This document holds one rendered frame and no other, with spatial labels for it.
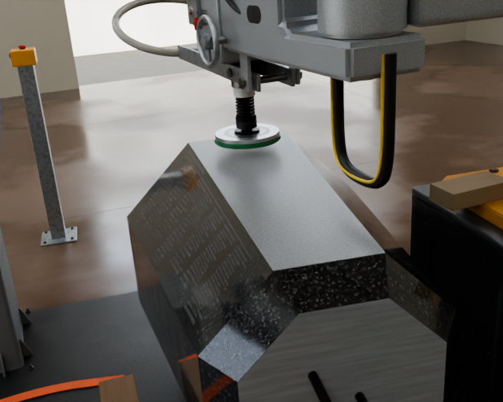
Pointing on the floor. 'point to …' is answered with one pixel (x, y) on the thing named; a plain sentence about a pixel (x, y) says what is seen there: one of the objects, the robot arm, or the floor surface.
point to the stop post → (41, 147)
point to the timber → (119, 389)
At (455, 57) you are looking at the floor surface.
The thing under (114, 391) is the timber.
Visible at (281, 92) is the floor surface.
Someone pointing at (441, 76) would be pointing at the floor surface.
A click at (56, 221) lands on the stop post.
